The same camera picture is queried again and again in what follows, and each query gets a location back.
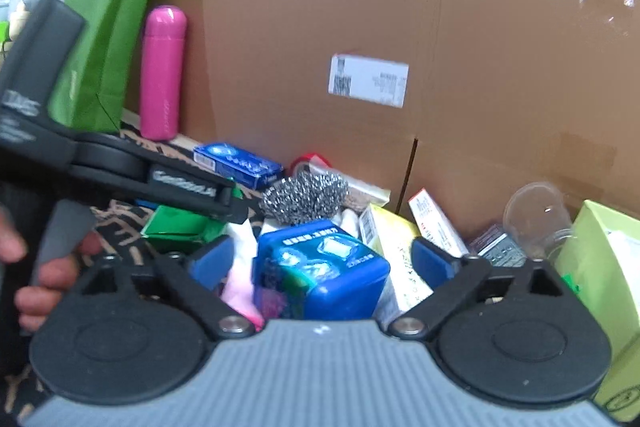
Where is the black letter-pattern mat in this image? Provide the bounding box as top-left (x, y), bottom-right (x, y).
top-left (1, 124), bottom-right (264, 426)

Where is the silver dark green box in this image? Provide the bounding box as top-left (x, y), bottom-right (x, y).
top-left (469, 223), bottom-right (527, 268)

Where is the white red medicine box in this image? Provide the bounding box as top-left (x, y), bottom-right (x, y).
top-left (408, 188), bottom-right (469, 258)

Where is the long white medicine box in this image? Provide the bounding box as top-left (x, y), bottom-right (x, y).
top-left (359, 204), bottom-right (433, 329)

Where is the pink thermos bottle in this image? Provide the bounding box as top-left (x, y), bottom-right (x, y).
top-left (139, 5), bottom-right (188, 141)

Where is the white shipping label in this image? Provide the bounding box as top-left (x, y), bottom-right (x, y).
top-left (328, 54), bottom-right (409, 108)

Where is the red tape roll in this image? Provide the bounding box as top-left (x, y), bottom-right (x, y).
top-left (288, 153), bottom-right (332, 176)

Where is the dark green small box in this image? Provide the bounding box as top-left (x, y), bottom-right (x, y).
top-left (141, 187), bottom-right (246, 253)

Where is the pink flamingo toy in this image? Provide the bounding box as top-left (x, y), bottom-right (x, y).
top-left (219, 221), bottom-right (266, 332)

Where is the blue box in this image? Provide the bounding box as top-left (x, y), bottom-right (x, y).
top-left (193, 143), bottom-right (284, 191)

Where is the steel wool scrubber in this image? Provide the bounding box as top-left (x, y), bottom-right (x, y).
top-left (260, 172), bottom-right (348, 225)

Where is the clear plastic cup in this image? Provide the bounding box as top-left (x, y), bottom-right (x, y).
top-left (502, 182), bottom-right (573, 259)

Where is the person's left hand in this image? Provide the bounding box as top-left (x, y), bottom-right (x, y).
top-left (1, 208), bottom-right (102, 333)

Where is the large brown cardboard box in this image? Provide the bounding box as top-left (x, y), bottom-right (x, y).
top-left (153, 0), bottom-right (639, 235)

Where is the light green open box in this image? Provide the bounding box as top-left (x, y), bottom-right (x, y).
top-left (555, 200), bottom-right (639, 423)

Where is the green tote bag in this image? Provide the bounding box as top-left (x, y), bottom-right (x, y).
top-left (49, 0), bottom-right (149, 132)

